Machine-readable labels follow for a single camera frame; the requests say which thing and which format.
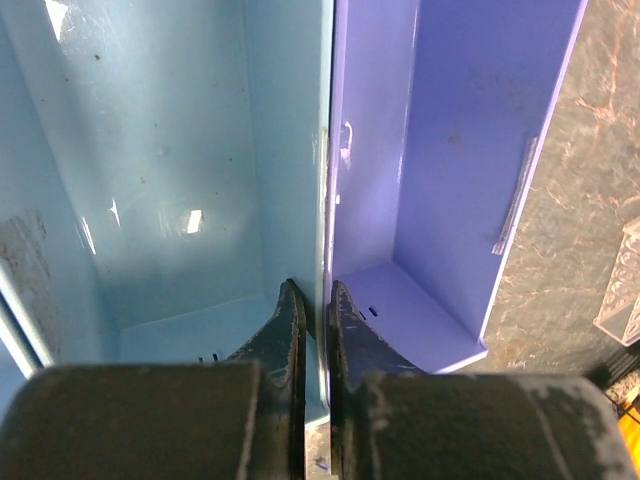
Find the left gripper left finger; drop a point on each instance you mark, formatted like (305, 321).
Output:
(273, 443)

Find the yellow bowl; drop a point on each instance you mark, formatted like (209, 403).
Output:
(630, 429)

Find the clear test tube rack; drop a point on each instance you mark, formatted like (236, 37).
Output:
(618, 316)

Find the blue compartment organizer box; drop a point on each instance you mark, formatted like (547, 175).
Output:
(167, 165)

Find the black wire dish basket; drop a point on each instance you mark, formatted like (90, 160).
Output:
(618, 378)

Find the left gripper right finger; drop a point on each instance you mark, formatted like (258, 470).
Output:
(354, 350)

